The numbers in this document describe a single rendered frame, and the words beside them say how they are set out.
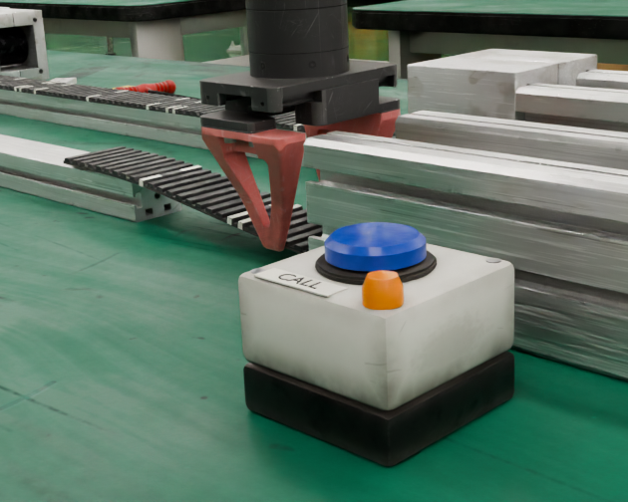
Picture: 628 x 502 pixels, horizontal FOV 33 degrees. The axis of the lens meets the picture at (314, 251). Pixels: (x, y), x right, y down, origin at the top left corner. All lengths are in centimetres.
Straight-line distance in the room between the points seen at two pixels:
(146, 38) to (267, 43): 257
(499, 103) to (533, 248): 24
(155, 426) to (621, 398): 19
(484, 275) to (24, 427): 20
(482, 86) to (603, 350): 29
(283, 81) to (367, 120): 7
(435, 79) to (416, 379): 37
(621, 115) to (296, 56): 20
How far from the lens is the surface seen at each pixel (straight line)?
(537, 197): 47
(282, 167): 58
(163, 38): 319
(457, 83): 72
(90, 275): 64
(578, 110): 67
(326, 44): 59
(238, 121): 59
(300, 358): 41
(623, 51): 224
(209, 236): 69
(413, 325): 38
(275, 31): 59
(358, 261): 40
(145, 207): 74
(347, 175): 55
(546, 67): 72
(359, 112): 61
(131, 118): 106
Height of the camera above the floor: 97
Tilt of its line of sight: 17 degrees down
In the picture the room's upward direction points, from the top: 3 degrees counter-clockwise
